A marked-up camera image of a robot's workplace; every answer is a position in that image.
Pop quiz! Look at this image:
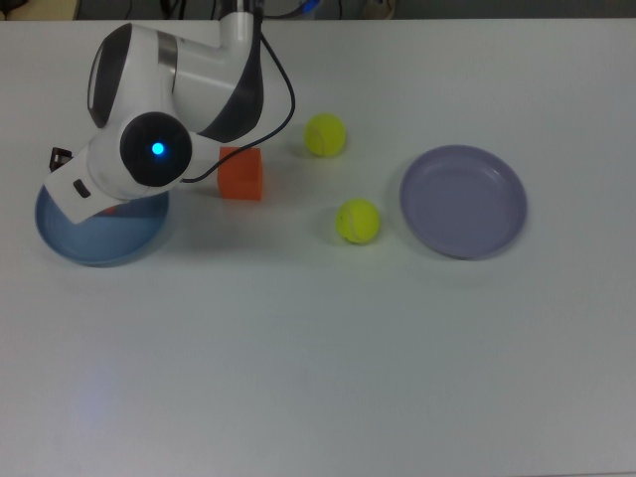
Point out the yellow tennis ball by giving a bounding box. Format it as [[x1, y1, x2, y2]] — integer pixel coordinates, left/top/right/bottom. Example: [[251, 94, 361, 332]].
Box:
[[303, 113, 348, 158], [335, 198, 382, 244]]

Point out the blue plastic plate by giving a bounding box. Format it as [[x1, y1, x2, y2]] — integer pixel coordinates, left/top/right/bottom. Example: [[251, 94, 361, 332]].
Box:
[[34, 186, 171, 268]]

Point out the purple plastic plate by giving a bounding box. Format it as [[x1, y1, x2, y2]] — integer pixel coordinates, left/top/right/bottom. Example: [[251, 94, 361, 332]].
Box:
[[399, 144, 529, 261]]

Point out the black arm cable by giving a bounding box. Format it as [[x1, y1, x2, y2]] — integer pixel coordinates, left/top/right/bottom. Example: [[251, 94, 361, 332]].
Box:
[[181, 14, 297, 184]]

